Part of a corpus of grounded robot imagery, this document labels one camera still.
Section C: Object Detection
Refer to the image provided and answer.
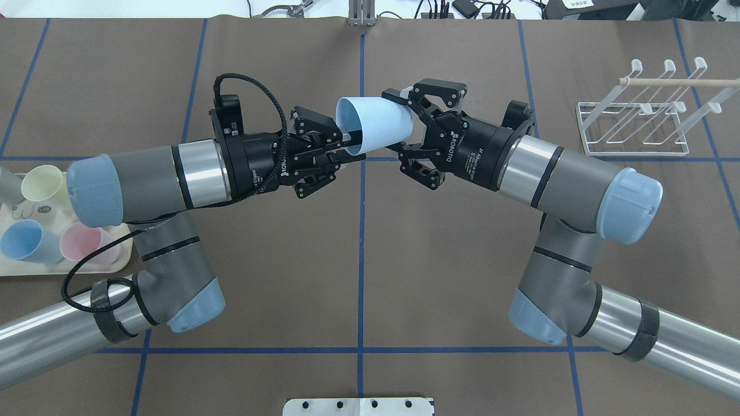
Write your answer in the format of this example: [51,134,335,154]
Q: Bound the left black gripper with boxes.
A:
[209,94,343,201]

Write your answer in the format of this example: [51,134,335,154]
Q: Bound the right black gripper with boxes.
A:
[382,79,534,192]

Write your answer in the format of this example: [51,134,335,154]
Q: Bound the light blue plastic cup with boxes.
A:
[335,97,414,156]

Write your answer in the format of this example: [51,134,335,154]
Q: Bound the grey plastic cup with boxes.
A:
[0,166,25,205]

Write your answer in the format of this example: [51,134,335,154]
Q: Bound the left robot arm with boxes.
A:
[1,94,355,389]

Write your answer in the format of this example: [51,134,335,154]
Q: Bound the pink plastic cup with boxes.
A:
[59,221,121,265]

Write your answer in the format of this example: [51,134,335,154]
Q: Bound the pale green plastic cup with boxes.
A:
[21,164,72,210]

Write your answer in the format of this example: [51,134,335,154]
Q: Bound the white mounting plate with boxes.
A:
[282,397,435,415]

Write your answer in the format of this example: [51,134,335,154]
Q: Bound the aluminium frame post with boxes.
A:
[348,0,377,27]

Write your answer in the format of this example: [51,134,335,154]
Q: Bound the white wire cup rack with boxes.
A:
[575,57,738,158]

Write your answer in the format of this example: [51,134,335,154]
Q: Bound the black braided cable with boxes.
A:
[61,73,288,314]

